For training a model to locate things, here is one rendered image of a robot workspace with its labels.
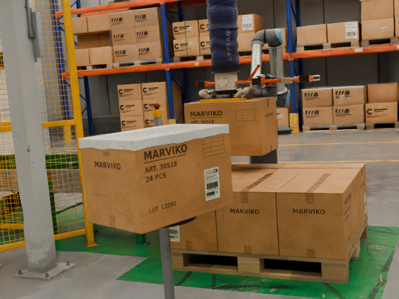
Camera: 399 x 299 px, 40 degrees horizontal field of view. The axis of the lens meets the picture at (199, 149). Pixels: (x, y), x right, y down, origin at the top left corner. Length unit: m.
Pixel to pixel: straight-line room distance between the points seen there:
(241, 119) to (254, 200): 0.80
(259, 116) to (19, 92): 1.64
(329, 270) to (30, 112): 2.15
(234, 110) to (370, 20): 7.48
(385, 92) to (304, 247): 8.51
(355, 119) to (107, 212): 9.04
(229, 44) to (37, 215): 1.81
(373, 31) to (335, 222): 8.17
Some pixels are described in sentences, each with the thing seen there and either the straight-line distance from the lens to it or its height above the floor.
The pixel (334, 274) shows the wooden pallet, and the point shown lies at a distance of 3.42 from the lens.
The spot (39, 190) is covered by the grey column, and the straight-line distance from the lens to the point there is 3.90.
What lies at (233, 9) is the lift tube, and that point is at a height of 1.73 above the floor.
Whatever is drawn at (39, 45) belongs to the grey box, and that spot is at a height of 1.54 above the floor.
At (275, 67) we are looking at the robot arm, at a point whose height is 1.29.
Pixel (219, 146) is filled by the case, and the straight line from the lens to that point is 2.66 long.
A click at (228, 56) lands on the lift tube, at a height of 1.40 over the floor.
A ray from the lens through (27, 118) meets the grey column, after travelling 3.81.
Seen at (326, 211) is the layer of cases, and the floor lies 0.43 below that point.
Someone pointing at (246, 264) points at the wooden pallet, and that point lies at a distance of 3.55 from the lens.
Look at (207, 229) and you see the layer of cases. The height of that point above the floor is 0.29.
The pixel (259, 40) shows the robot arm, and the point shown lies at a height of 1.52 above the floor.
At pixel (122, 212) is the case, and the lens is 2.45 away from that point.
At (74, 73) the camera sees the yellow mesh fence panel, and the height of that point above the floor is 1.36.
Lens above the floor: 1.26
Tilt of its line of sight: 7 degrees down
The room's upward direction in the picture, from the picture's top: 4 degrees counter-clockwise
